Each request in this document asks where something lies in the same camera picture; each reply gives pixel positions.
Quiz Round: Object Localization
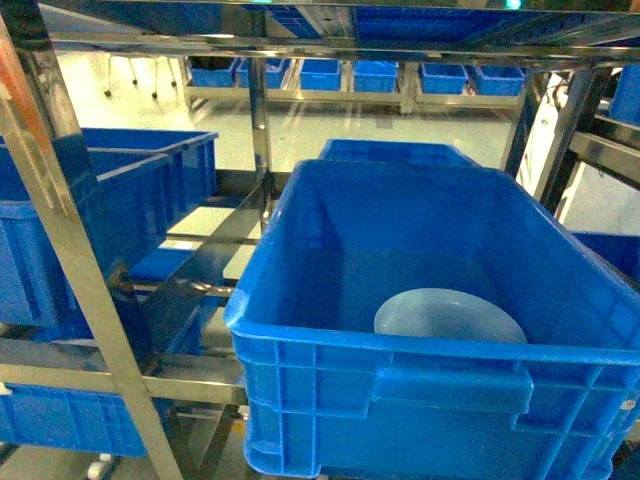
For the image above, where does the stainless steel shelf rack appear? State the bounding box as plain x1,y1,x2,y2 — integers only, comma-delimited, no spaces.
1,1,639,479

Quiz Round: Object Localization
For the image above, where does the blue crate left rear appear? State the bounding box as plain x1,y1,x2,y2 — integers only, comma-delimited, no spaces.
79,127,220,224

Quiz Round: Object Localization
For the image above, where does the white wheeled chair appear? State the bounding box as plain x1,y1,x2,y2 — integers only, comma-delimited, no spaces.
102,54,179,98

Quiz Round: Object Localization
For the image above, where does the blue crate left front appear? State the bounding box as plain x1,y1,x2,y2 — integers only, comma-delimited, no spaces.
1,148,171,327

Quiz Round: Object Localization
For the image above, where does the light blue round tray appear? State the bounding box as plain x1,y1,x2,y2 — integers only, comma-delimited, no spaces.
374,288,527,344

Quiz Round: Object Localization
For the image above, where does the blue crate bottom left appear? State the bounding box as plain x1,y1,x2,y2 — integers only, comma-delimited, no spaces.
1,384,147,457

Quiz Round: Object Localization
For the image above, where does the large blue crate front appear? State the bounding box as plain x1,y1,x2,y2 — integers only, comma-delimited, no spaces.
224,160,639,479

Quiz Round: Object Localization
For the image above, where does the distant steel shelf rack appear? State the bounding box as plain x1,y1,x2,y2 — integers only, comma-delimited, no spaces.
182,55,531,117

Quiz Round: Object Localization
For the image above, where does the blue crate behind front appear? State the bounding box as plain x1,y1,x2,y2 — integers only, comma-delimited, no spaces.
318,139,478,167

